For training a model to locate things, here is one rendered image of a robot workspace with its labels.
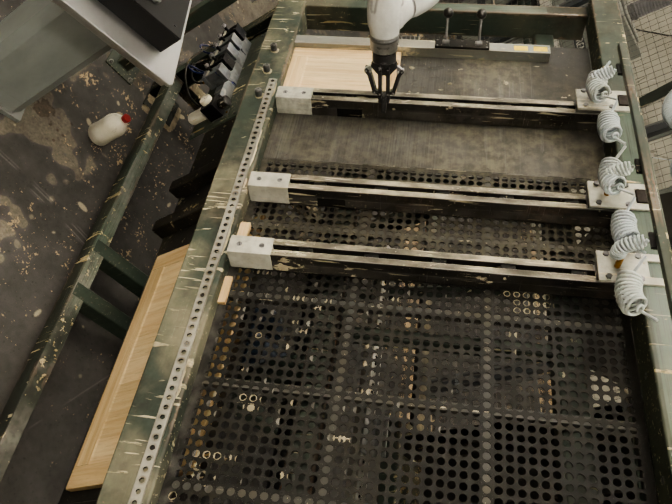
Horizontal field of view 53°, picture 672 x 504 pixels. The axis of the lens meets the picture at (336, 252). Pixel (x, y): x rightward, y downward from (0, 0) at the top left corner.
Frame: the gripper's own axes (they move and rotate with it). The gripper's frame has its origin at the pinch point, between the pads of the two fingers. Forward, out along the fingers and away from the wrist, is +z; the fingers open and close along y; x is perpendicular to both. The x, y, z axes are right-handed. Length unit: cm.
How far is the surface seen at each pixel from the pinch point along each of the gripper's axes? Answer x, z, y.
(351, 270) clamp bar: -67, 6, -2
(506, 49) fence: 40, 4, 41
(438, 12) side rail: 63, 4, 15
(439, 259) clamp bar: -63, 3, 21
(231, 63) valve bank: 18, 0, -57
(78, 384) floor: -78, 72, -103
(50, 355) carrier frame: -83, 43, -100
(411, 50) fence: 38.7, 5.4, 6.5
